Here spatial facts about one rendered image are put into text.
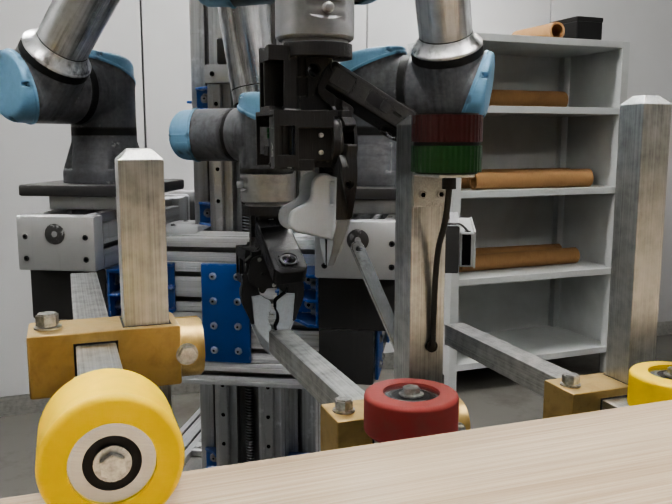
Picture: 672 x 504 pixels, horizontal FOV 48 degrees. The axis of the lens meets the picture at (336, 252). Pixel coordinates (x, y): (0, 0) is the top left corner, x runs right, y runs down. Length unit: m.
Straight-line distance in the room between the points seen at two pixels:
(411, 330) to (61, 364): 0.30
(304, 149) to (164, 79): 2.59
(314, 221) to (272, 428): 0.85
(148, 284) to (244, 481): 0.19
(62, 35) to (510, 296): 3.08
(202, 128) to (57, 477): 0.71
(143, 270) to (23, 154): 2.63
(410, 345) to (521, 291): 3.35
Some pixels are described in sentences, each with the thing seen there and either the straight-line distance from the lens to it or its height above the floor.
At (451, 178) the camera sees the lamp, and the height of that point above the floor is 1.08.
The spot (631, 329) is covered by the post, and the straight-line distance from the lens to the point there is 0.84.
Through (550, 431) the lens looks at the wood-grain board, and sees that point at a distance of 0.61.
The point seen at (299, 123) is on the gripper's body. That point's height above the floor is 1.13.
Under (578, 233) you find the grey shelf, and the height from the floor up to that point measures 0.64.
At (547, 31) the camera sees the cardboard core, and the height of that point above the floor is 1.59.
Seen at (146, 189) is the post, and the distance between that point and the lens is 0.61.
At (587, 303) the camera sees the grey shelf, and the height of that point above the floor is 0.30.
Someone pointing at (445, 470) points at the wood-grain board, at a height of 0.90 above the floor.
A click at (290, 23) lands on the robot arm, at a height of 1.22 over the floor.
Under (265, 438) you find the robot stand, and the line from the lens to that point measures 1.53.
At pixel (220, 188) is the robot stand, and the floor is 1.03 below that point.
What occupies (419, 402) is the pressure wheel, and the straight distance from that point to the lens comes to 0.63.
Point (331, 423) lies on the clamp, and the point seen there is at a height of 0.86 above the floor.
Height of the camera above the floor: 1.12
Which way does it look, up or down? 9 degrees down
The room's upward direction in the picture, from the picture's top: straight up
